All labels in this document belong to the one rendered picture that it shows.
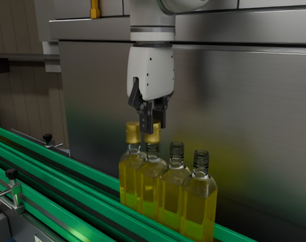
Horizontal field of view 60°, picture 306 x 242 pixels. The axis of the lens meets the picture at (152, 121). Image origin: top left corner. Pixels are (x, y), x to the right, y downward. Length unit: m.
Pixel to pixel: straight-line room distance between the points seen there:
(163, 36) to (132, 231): 0.42
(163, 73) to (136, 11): 0.12
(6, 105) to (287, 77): 4.02
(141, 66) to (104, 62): 0.38
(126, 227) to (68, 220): 0.13
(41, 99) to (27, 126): 0.51
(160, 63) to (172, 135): 0.24
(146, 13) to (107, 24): 0.32
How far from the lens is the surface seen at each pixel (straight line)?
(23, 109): 4.15
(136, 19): 0.50
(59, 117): 3.74
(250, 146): 0.60
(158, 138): 0.55
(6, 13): 4.04
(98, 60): 0.87
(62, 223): 0.71
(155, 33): 0.48
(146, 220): 0.62
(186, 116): 0.65
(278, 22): 0.56
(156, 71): 0.50
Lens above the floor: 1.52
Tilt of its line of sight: 18 degrees down
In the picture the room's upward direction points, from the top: straight up
